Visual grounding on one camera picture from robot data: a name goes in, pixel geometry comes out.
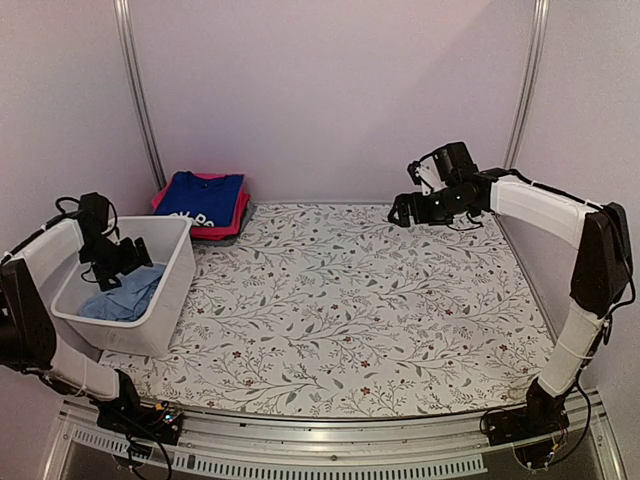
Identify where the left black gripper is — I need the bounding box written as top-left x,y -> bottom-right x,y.
79,234 -> 153,290

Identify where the folded pink garment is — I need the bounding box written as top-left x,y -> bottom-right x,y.
151,173 -> 250,240

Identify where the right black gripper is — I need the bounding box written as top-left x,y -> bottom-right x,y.
388,184 -> 474,227

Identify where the light blue garment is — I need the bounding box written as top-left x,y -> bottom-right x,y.
77,264 -> 166,322

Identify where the blue t-shirt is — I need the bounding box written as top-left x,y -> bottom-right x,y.
154,171 -> 244,227

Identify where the folded grey garment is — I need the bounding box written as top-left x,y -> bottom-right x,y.
192,201 -> 256,247

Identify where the white plastic laundry bin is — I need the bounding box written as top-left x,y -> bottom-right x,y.
51,216 -> 196,357

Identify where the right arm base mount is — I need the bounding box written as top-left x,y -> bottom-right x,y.
479,398 -> 570,446

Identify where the left aluminium frame post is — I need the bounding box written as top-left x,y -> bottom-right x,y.
113,0 -> 167,191

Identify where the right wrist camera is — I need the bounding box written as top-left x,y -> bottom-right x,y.
407,155 -> 443,196

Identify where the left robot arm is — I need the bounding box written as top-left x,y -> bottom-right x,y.
1,192 -> 152,434

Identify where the aluminium front rail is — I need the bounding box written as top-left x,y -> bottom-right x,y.
42,390 -> 630,479

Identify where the aluminium frame post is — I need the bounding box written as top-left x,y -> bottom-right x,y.
113,0 -> 167,191
503,0 -> 550,169

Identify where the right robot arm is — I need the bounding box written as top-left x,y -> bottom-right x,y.
388,142 -> 635,436

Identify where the right aluminium frame post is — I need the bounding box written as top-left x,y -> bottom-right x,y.
503,0 -> 550,169

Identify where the floral table cloth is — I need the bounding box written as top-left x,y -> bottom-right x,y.
101,205 -> 553,417

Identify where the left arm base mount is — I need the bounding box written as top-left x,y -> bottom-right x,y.
92,400 -> 184,446

